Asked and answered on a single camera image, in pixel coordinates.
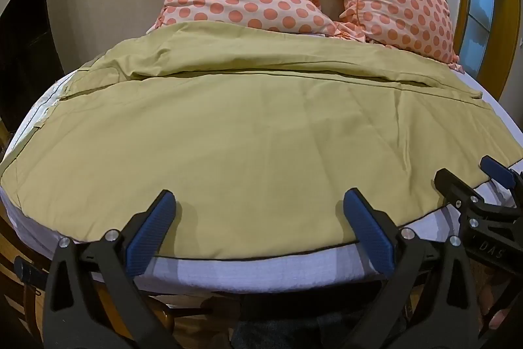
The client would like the wooden bed frame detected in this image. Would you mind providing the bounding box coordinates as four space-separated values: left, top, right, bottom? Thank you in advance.
0 128 229 349

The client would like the olive green duvet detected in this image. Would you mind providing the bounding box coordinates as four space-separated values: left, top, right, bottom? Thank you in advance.
0 22 523 260

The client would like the bed with white sheet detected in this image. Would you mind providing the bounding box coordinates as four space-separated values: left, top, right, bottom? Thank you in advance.
0 31 523 294

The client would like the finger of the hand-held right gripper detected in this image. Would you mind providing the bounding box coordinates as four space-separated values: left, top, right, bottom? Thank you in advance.
480 155 523 196
434 168 488 219

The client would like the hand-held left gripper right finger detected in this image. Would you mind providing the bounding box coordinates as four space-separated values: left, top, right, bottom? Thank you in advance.
342 187 480 349

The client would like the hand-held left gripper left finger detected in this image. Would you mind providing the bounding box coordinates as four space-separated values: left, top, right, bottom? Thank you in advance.
42 189 177 349

